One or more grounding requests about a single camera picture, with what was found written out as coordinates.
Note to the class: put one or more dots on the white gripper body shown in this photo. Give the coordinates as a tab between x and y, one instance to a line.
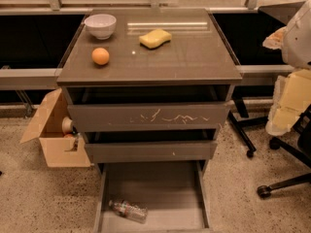
298	39

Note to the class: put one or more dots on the clear plastic water bottle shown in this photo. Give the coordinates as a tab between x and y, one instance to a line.
128	210

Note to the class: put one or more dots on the middle grey drawer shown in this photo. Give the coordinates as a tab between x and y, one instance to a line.
146	152

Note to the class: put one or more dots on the black side table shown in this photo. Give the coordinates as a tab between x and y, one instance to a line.
256	120

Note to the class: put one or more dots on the yellow sponge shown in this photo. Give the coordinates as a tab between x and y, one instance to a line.
155	38

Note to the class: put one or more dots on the small bottle in box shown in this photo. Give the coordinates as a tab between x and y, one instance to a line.
76	141

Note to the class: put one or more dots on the grey drawer cabinet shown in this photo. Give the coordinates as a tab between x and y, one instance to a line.
194	67

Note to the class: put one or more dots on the orange fruit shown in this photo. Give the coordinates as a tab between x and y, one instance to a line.
100	56

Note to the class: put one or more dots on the white round object in box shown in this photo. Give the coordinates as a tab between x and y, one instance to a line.
67	125

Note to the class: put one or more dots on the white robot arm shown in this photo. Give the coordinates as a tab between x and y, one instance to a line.
292	94

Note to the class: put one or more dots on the open cardboard box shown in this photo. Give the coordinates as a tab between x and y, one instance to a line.
46	127

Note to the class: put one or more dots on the top grey drawer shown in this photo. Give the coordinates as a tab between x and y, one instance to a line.
147	117

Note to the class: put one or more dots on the white ceramic bowl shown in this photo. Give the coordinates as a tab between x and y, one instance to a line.
101	26

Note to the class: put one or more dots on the bottom grey open drawer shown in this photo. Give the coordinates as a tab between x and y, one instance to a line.
173	193

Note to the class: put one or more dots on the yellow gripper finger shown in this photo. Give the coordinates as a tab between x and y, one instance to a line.
281	121
297	91

